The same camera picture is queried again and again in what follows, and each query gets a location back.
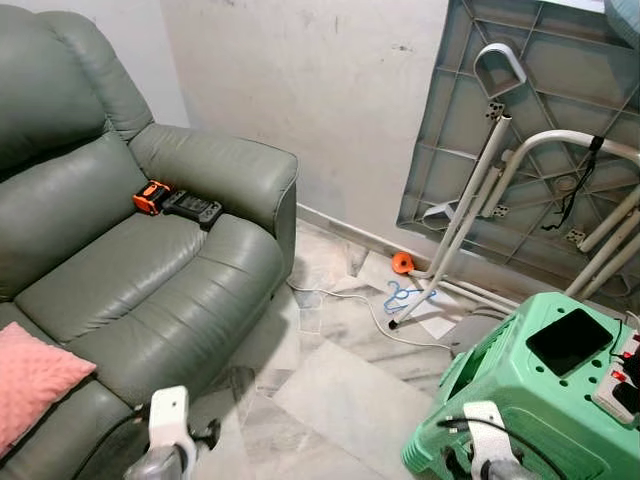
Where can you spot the white power strip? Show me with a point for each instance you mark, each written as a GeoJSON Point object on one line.
{"type": "Point", "coordinates": [612, 392]}

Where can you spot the black plug adapter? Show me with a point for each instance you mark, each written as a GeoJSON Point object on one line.
{"type": "Point", "coordinates": [632, 395]}

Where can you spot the orange tape roll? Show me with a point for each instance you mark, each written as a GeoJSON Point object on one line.
{"type": "Point", "coordinates": [401, 263]}

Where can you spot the green plastic stool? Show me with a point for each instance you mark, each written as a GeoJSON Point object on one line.
{"type": "Point", "coordinates": [520, 410]}

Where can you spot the orange and black device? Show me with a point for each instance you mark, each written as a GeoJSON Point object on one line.
{"type": "Point", "coordinates": [150, 198]}

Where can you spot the cream arched table leg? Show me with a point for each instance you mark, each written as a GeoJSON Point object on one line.
{"type": "Point", "coordinates": [560, 138]}

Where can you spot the grey folding table top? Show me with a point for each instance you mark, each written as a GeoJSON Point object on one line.
{"type": "Point", "coordinates": [560, 60]}

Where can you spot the black tablet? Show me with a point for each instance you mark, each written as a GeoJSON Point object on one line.
{"type": "Point", "coordinates": [568, 342]}

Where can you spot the cream straight table leg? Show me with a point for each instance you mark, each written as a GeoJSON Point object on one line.
{"type": "Point", "coordinates": [470, 210]}

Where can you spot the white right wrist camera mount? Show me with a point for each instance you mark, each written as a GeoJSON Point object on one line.
{"type": "Point", "coordinates": [492, 430]}

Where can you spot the blue clothes hanger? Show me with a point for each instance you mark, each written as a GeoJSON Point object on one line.
{"type": "Point", "coordinates": [400, 297]}

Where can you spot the black oblong device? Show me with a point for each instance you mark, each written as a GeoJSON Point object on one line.
{"type": "Point", "coordinates": [195, 210]}

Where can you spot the pink dotted pillow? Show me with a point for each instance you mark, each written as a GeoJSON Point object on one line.
{"type": "Point", "coordinates": [35, 385]}

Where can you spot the grey-green leather sofa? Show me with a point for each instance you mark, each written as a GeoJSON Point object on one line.
{"type": "Point", "coordinates": [130, 290]}

